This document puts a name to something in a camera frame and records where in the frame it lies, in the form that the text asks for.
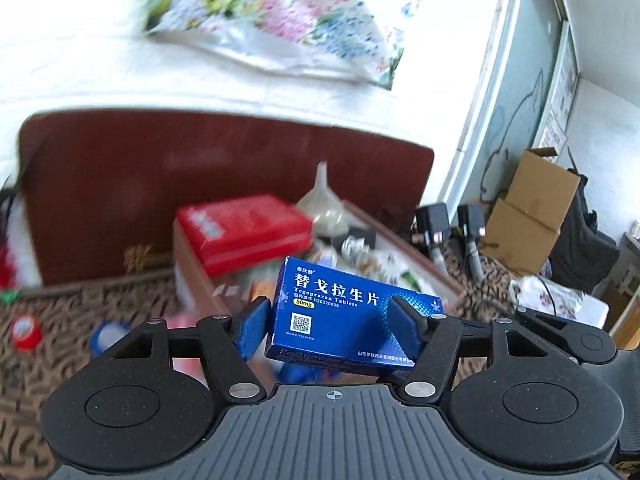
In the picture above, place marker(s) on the blue medicine box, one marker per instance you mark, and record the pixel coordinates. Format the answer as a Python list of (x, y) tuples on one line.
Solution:
[(335, 320)]

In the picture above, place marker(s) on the red tape roll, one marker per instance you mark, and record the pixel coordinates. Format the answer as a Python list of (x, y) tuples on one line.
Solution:
[(26, 334)]

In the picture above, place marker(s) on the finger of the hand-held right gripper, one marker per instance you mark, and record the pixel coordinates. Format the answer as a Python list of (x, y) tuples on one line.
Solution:
[(542, 319)]

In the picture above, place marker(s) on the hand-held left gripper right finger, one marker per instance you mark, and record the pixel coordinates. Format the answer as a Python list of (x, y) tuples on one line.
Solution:
[(402, 325)]

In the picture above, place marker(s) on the red flat box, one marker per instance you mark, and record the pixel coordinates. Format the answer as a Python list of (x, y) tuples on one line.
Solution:
[(240, 232)]

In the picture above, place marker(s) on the clear plastic bag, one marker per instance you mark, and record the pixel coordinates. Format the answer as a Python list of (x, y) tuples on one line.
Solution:
[(325, 210)]

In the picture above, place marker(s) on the grey metal pole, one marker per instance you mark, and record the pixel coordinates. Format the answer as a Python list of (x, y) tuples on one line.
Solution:
[(475, 260)]

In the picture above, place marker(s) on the black cloth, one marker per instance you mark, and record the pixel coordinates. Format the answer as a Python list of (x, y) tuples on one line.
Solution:
[(582, 245)]

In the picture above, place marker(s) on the wall poster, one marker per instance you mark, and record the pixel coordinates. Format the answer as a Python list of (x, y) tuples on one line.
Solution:
[(562, 95)]

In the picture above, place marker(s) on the leopard print blanket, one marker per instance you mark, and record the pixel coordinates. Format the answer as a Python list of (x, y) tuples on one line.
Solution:
[(25, 390)]

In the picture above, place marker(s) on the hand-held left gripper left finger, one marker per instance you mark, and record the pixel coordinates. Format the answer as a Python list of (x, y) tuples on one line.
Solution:
[(252, 329)]

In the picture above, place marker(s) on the floral printed cloth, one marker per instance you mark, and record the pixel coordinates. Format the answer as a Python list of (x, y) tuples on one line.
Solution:
[(280, 10)]

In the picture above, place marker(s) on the blue and white lid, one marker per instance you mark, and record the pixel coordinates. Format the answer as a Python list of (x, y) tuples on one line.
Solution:
[(107, 337)]

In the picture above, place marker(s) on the white floral plastic bag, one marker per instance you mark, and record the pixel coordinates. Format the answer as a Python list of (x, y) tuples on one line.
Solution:
[(550, 297)]

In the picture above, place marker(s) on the brown cardboard box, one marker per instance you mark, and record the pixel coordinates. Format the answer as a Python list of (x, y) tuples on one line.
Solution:
[(535, 210)]

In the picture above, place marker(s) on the brown wooden headboard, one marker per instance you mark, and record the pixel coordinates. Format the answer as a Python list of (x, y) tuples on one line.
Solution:
[(150, 175)]

